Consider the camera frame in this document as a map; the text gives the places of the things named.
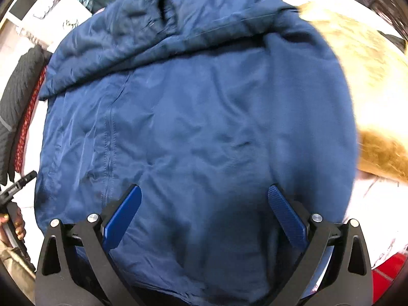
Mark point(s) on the red patterned cloth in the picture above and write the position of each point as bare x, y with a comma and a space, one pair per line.
25, 124

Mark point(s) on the navy blue jacket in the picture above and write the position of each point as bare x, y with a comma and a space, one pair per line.
204, 104

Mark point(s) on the person's left hand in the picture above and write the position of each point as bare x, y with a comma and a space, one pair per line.
18, 223

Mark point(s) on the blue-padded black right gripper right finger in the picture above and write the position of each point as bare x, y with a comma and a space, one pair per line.
333, 267

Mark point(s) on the black knitted garment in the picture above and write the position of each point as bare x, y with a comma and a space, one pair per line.
14, 102

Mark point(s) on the mustard yellow garment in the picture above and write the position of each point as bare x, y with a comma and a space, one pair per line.
376, 72

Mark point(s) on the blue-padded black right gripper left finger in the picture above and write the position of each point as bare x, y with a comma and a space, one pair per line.
75, 267

